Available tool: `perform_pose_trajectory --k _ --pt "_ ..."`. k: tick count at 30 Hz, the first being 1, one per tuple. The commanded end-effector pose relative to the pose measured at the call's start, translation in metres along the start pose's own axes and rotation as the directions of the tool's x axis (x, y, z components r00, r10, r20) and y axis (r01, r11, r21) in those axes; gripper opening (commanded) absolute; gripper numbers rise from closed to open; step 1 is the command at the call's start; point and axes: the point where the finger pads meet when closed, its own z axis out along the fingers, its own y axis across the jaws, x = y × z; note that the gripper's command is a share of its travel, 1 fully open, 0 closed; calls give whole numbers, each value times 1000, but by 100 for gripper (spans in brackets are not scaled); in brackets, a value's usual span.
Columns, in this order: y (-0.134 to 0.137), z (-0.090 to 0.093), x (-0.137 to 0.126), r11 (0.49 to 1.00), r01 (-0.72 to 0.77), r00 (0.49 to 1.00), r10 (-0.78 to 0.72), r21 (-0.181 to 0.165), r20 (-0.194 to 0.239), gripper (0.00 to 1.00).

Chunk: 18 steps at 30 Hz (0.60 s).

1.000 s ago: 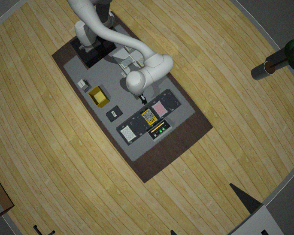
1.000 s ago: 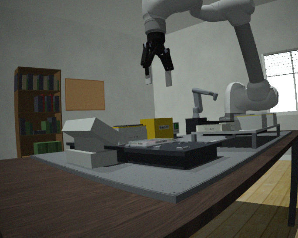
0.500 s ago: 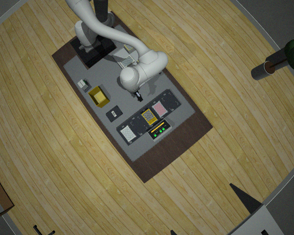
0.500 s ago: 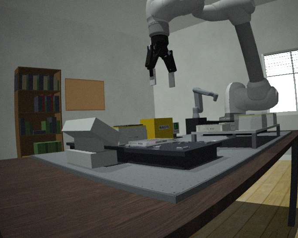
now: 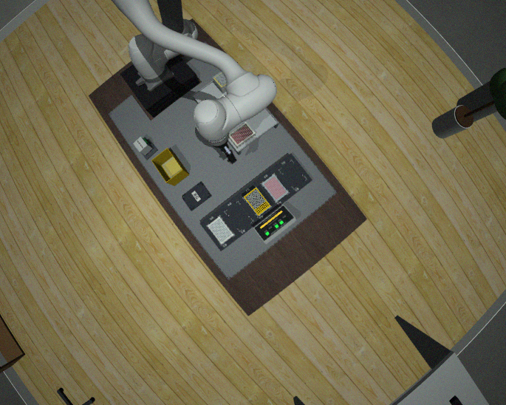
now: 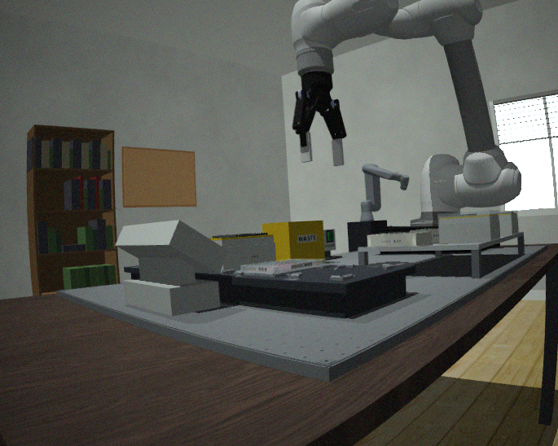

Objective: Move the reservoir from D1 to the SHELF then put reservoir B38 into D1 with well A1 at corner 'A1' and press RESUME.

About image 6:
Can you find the yellow waste bin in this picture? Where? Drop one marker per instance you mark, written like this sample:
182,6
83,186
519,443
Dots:
297,239

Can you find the white multi-trough reservoir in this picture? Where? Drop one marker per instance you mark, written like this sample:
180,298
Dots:
435,234

